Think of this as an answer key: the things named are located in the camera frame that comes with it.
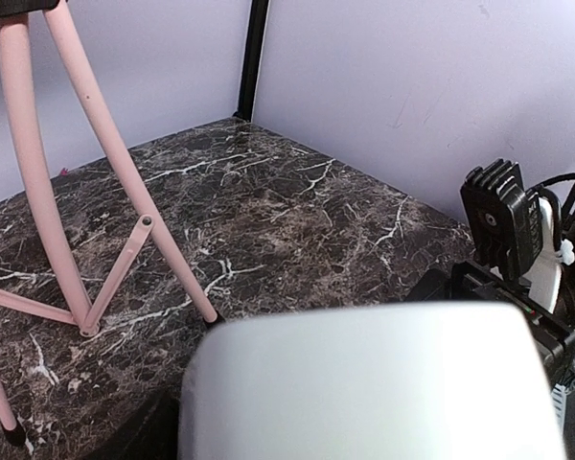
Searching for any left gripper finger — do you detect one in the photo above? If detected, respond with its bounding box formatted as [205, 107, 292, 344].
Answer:
[83, 395, 179, 460]

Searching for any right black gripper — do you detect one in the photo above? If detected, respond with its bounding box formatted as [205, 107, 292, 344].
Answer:
[406, 261, 575, 387]

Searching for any white metronome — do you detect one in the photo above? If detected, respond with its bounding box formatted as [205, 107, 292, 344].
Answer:
[177, 302, 566, 459]

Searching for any pink music stand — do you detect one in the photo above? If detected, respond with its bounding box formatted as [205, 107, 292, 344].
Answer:
[0, 1, 217, 459]

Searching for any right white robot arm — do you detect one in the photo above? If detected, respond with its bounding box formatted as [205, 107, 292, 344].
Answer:
[406, 159, 575, 385]

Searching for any right black frame post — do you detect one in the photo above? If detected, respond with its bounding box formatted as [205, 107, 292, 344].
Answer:
[234, 0, 270, 122]

